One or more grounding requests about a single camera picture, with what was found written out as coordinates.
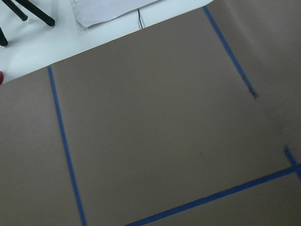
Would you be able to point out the black tripod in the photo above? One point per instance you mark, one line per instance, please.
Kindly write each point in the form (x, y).
(17, 11)

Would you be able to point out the clear plastic sheet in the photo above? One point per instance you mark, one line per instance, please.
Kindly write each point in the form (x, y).
(92, 12)

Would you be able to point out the red cylinder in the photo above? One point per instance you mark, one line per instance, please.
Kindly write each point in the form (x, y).
(1, 77)

